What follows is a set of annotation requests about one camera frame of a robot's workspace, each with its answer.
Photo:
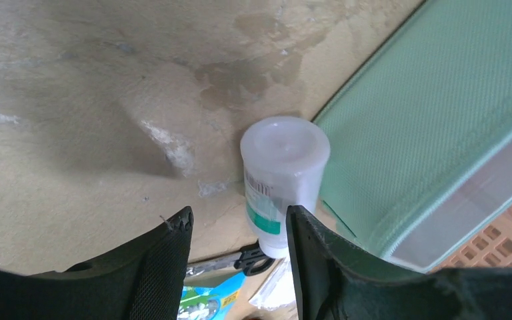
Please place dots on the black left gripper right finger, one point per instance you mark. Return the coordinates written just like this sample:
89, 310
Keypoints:
335, 279

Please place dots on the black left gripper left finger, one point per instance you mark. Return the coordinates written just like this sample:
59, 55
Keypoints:
140, 279

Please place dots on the blue wet wipes packet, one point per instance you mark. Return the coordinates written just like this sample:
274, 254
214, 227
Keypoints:
212, 302

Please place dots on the white bottle green label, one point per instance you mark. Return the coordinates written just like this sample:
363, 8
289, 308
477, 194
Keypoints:
284, 158

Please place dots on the white gauze packets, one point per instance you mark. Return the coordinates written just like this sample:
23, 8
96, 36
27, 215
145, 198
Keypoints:
278, 289

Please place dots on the mint green open case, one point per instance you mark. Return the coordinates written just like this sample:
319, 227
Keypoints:
421, 135

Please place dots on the peach plastic file organizer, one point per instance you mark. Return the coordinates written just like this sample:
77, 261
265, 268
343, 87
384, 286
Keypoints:
491, 247

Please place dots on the black handled scissors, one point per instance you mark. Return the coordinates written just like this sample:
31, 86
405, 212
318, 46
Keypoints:
250, 260

